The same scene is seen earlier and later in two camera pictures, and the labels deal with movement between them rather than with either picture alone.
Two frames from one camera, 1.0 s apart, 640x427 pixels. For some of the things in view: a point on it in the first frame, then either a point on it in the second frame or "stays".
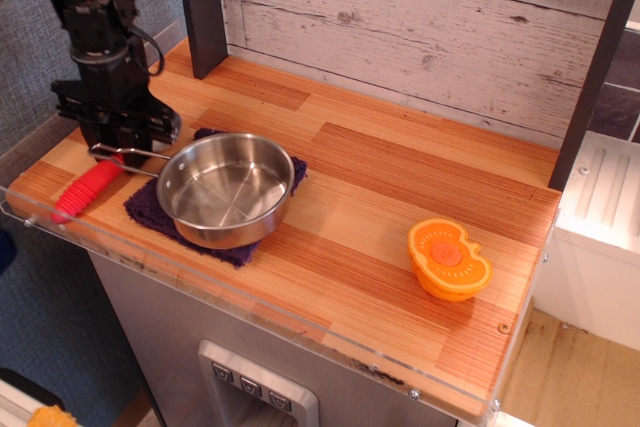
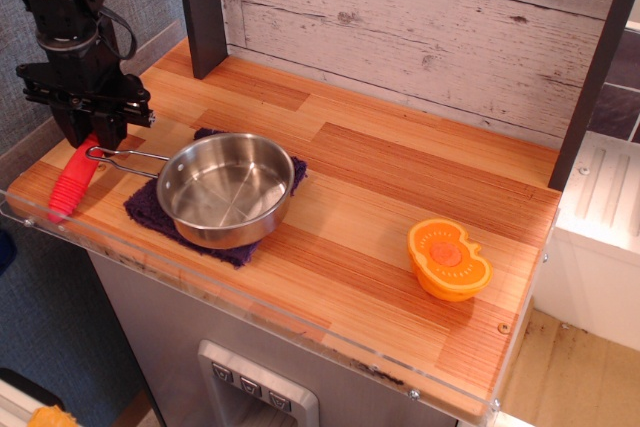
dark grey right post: x=597 y=73 stays
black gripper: x=112 y=100 to x=86 y=89
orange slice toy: x=445 y=264 stays
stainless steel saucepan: x=220 y=191 stays
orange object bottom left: x=51 y=416 stays
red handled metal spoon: x=82 y=189 to x=75 y=178
